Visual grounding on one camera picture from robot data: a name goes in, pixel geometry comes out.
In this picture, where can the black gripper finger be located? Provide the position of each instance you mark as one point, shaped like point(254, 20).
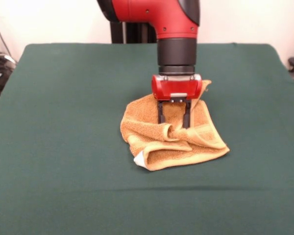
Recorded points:
point(187, 115)
point(161, 112)

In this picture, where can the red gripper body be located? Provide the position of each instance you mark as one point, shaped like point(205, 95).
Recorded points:
point(176, 89)

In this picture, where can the orange terry towel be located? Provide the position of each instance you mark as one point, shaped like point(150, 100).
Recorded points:
point(142, 122)

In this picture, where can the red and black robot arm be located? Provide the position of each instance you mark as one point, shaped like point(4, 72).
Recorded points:
point(176, 54)

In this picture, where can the dark green table cloth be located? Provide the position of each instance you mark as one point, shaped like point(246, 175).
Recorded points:
point(63, 122)

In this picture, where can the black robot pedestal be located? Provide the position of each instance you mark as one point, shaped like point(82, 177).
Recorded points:
point(116, 31)

